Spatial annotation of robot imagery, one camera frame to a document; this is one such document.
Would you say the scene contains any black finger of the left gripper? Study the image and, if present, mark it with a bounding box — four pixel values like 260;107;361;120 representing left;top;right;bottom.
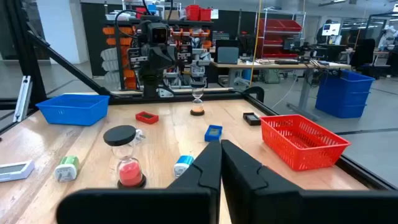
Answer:
147;44;162;71
161;44;178;71

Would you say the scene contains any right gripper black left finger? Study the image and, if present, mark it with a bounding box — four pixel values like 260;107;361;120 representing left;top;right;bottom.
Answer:
55;140;223;224

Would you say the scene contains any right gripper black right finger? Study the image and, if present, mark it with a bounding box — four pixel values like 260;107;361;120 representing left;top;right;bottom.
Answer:
220;139;398;224

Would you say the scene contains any cyan spool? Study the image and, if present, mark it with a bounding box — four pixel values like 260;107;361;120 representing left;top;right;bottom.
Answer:
173;154;195;179

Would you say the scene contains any small blue digital display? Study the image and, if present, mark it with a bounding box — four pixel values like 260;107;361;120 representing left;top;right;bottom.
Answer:
204;124;223;142

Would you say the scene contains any hourglass with red sand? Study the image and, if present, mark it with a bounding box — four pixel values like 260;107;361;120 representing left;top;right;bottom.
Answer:
103;124;147;190

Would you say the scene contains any small black digital display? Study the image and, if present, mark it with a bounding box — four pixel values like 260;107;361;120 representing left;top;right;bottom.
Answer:
243;112;262;126

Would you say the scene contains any black office chair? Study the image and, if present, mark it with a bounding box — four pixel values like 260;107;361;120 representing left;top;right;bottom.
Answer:
349;37;377;71

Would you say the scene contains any black shelf with orange bins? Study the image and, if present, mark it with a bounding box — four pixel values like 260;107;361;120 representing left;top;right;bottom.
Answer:
101;18;215;91

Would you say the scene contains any red storage bin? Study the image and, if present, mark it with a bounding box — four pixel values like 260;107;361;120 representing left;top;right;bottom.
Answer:
185;4;200;22
198;8;213;22

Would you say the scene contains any grey monitor back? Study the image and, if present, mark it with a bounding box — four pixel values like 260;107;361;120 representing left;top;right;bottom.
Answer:
216;46;240;65

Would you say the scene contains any hourglass with orange sand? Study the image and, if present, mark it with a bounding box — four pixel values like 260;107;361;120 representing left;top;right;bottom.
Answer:
189;81;206;117

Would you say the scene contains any red plastic basket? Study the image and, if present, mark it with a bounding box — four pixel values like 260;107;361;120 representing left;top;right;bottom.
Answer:
259;114;351;172

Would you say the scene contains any blue plastic basket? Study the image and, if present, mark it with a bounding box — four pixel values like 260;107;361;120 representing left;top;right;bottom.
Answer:
35;94;111;127

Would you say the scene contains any wooden desk with grey legs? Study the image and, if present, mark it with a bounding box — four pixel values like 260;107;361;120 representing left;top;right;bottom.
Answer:
211;58;352;122

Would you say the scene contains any metal rack with red bins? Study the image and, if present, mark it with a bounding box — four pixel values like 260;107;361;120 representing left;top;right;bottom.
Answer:
256;11;307;60

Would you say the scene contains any silver aluminium extrusion bar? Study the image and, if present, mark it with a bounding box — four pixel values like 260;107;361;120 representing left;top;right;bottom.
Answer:
12;75;33;123

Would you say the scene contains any green spool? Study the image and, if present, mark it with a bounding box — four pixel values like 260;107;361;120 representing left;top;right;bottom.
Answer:
53;155;80;183

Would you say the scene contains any blue storage crate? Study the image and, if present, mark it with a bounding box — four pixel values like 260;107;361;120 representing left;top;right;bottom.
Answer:
320;70;376;93
317;90;371;106
315;102;368;119

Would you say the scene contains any person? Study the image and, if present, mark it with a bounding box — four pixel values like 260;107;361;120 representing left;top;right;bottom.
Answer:
316;19;333;44

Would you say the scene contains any small white digital display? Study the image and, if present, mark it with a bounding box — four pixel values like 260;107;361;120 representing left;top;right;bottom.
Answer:
0;159;35;183

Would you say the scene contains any lit computer monitor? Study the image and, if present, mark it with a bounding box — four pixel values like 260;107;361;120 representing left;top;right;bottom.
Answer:
321;22;342;37

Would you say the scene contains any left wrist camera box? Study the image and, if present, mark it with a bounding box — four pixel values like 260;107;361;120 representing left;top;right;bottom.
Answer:
146;21;170;45

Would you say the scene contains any black aluminium table frame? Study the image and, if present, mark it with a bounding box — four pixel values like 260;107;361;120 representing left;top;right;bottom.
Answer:
0;0;398;190

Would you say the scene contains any yellow hanging cable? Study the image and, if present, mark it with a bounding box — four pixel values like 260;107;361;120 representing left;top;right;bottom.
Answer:
248;0;264;88

